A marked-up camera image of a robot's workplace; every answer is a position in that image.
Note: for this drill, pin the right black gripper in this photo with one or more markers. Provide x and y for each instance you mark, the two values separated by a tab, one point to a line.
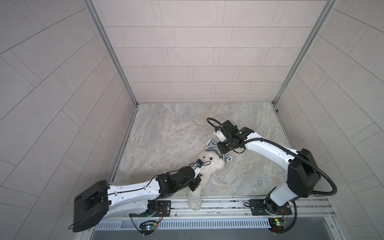
220	147

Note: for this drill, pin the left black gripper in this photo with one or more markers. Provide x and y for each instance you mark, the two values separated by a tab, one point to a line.
195	183

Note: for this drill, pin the blue white striped sweater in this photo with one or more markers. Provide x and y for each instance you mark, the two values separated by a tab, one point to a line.
213	147

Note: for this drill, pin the white teddy bear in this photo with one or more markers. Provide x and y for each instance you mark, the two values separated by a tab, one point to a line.
212	163

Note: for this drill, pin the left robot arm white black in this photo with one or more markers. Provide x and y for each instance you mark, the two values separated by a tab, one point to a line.
102	201

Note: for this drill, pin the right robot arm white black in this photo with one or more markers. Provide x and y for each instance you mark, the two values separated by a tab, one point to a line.
301	178

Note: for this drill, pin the left green circuit board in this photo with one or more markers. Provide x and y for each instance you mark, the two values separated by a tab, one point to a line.
148	227

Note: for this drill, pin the green circuit board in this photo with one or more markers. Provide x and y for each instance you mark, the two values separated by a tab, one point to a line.
276	224
148	227

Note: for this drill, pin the white ventilation grille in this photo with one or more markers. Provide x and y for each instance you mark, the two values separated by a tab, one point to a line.
189	224

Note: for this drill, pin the right green circuit board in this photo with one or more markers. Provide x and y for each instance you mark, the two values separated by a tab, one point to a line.
276	224

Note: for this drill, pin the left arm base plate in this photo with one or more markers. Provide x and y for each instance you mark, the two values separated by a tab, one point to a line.
155	209

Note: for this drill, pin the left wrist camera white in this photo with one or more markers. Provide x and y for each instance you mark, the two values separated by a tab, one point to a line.
199	164

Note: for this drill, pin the aluminium mounting rail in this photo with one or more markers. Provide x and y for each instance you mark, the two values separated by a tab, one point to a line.
234	207

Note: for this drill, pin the right corner aluminium post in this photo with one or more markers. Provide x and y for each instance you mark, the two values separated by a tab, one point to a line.
324	14

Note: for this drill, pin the corner aluminium post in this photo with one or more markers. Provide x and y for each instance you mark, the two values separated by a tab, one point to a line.
324	14
91	9

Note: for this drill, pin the left corner aluminium post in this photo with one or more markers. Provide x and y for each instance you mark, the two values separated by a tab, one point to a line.
91	9

